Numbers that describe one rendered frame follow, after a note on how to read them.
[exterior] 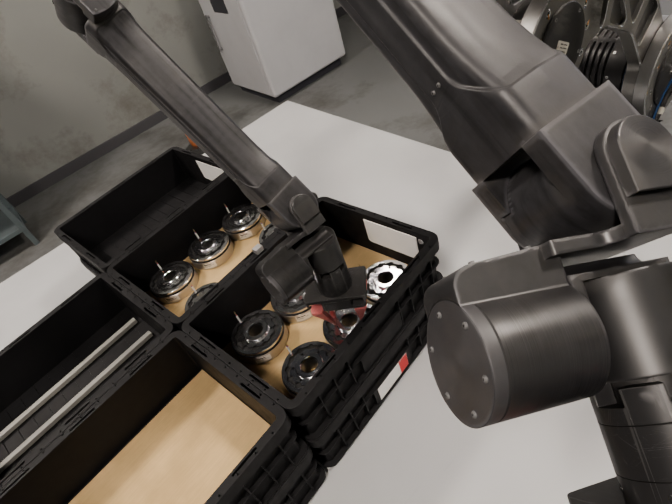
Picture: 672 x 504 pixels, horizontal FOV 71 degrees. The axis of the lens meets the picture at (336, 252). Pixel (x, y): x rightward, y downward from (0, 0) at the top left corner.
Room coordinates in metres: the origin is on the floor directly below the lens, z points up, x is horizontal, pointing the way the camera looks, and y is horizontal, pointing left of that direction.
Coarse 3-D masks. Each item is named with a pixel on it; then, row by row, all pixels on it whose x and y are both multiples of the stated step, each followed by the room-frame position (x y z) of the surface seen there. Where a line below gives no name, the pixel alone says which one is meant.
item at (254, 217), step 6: (246, 204) 1.00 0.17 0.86; (252, 204) 0.99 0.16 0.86; (234, 210) 0.99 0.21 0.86; (252, 210) 0.96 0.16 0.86; (228, 216) 0.98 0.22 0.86; (252, 216) 0.94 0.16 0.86; (258, 216) 0.93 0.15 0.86; (222, 222) 0.96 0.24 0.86; (228, 222) 0.95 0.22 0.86; (246, 222) 0.92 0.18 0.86; (252, 222) 0.91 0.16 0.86; (228, 228) 0.92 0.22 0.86; (234, 228) 0.92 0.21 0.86; (240, 228) 0.91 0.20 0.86; (246, 228) 0.90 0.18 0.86
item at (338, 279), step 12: (324, 276) 0.51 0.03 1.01; (336, 276) 0.51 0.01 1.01; (348, 276) 0.52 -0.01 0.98; (360, 276) 0.53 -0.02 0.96; (312, 288) 0.54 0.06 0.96; (324, 288) 0.51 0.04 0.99; (336, 288) 0.50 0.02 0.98; (348, 288) 0.51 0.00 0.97; (360, 288) 0.50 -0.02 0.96; (312, 300) 0.51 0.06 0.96; (324, 300) 0.51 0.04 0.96; (336, 300) 0.50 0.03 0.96
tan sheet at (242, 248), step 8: (232, 240) 0.92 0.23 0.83; (240, 240) 0.91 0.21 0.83; (248, 240) 0.90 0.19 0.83; (256, 240) 0.88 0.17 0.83; (240, 248) 0.88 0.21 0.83; (248, 248) 0.87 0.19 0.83; (232, 256) 0.86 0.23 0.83; (240, 256) 0.85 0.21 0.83; (192, 264) 0.88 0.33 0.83; (224, 264) 0.84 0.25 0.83; (232, 264) 0.83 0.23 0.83; (200, 272) 0.84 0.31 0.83; (208, 272) 0.83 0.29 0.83; (216, 272) 0.82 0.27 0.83; (224, 272) 0.81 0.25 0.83; (200, 280) 0.81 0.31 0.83; (208, 280) 0.80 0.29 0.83; (216, 280) 0.80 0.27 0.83; (152, 296) 0.82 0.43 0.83; (168, 304) 0.77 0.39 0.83; (176, 304) 0.76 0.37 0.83; (184, 304) 0.76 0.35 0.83; (176, 312) 0.74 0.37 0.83; (184, 312) 0.73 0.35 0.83
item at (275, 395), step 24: (384, 216) 0.69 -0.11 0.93; (432, 240) 0.59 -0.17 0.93; (408, 264) 0.55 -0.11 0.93; (384, 312) 0.48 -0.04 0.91; (192, 336) 0.56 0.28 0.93; (360, 336) 0.45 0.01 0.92; (336, 360) 0.41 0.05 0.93; (264, 384) 0.42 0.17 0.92; (312, 384) 0.39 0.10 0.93; (288, 408) 0.36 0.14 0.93
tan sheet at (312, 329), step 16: (352, 256) 0.72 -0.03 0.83; (368, 256) 0.70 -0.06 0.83; (384, 256) 0.69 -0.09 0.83; (320, 320) 0.58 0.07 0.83; (288, 336) 0.57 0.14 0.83; (304, 336) 0.56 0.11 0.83; (320, 336) 0.55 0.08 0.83; (288, 352) 0.54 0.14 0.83; (256, 368) 0.53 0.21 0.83; (272, 368) 0.51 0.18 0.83; (272, 384) 0.48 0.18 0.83
